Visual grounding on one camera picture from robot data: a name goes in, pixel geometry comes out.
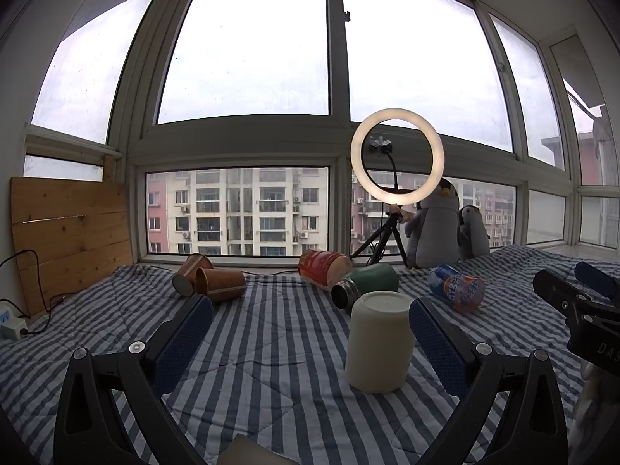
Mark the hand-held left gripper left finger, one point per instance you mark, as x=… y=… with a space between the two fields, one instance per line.
x=186 y=332

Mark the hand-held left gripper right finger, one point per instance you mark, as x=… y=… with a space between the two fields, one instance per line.
x=436 y=336

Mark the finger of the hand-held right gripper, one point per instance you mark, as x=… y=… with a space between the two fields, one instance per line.
x=564 y=293
x=600 y=283

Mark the white cup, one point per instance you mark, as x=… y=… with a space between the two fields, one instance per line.
x=380 y=344

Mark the brown paper cup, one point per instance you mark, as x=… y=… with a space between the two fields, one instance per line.
x=223 y=285
x=186 y=273

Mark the green thermos cup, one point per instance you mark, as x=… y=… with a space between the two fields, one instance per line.
x=375 y=278

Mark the red paper cup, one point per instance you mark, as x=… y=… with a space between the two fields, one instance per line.
x=322 y=265

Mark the white cloth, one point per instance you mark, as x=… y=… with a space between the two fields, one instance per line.
x=598 y=411

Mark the blue striped blanket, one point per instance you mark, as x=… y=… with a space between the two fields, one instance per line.
x=271 y=348

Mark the large grey penguin plush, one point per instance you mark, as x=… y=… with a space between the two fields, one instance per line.
x=433 y=232

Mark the small grey penguin plush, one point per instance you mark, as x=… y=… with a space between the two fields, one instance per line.
x=474 y=235

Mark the black tripod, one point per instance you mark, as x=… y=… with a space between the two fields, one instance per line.
x=387 y=232

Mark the beige card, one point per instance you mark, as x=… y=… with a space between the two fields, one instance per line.
x=256 y=453

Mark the wooden board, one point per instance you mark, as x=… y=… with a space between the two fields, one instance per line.
x=72 y=232

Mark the white power strip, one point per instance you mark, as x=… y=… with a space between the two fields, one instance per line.
x=12 y=327

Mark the phone holder with gooseneck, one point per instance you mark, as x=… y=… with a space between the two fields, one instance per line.
x=382 y=146

